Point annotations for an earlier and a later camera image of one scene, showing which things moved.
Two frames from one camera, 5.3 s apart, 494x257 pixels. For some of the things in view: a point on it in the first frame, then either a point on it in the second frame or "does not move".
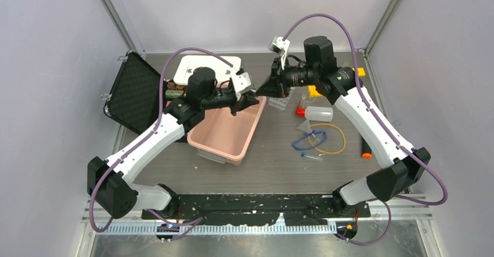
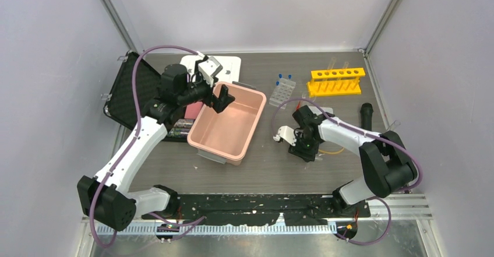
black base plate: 247,210 does not move
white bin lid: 222,70 does not move
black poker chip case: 133,98 does not move
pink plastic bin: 219,133 does not move
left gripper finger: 246,100 -> 224,100
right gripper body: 282,77 -> 305,147
